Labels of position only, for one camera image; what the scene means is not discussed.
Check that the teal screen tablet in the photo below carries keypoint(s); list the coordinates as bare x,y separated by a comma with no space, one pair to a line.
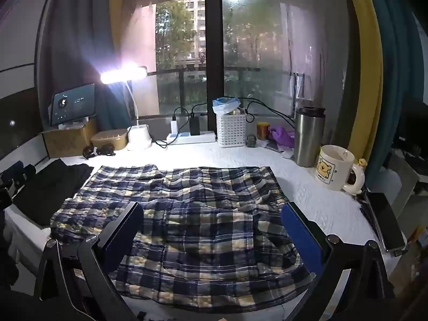
73,103

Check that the orange jar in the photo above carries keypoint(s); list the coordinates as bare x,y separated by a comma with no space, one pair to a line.
263,130

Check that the black charger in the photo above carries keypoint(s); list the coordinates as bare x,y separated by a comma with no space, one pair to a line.
194,125

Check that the folded black cloth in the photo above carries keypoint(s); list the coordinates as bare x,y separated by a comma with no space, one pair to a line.
50,187

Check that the stainless steel tumbler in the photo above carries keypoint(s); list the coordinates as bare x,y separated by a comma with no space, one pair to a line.
308,140

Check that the clear bag with blue rim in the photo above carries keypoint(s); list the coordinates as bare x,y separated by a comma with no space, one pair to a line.
225,104

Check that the black window frame post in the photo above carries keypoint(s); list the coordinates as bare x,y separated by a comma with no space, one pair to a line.
214,40

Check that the teal curtain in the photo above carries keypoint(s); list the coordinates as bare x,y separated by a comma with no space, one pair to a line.
77,40
391,73

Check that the blue plaid shirt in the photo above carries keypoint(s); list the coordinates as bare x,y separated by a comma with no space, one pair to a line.
207,214

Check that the white charger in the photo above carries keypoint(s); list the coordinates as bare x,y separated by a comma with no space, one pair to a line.
174,125

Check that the black flat device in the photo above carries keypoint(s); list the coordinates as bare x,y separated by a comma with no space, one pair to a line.
384,222

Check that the beige lidded container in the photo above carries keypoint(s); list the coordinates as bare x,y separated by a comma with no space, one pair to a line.
108,139

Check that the cardboard box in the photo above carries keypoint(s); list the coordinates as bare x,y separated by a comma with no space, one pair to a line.
67,140

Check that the white desk lamp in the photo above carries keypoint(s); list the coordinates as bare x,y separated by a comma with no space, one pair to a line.
138,138

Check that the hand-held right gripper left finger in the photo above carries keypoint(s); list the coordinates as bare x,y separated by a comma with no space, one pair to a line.
125,237

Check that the yellow curtain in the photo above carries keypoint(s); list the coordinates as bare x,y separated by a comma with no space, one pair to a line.
364,73
116,20

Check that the purple cloth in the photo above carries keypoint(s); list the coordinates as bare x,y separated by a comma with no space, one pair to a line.
282,135

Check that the white power strip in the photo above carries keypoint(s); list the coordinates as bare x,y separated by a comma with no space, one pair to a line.
194,137

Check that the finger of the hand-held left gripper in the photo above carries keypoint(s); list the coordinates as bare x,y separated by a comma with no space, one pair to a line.
28,174
10,172

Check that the white plastic basket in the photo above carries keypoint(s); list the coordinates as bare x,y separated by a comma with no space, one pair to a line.
231,130

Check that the small dark figurine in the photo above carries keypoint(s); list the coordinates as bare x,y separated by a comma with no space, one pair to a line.
251,141

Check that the white cartoon print mug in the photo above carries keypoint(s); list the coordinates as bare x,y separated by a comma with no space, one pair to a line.
334,167

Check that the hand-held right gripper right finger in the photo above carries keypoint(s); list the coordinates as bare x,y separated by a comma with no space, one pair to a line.
301,237

